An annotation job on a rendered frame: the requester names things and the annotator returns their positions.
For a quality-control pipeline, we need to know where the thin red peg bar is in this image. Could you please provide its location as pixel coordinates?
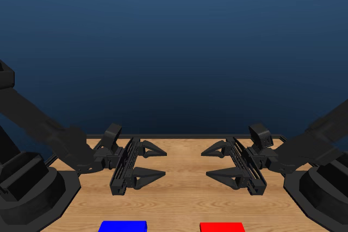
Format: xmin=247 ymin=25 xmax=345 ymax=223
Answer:
xmin=200 ymin=222 xmax=246 ymax=232

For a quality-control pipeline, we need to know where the blue hollow socket block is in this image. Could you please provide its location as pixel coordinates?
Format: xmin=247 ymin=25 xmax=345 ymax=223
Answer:
xmin=97 ymin=220 xmax=148 ymax=232

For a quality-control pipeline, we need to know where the black table frame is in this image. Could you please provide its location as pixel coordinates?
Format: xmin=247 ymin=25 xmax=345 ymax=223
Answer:
xmin=45 ymin=133 xmax=289 ymax=168

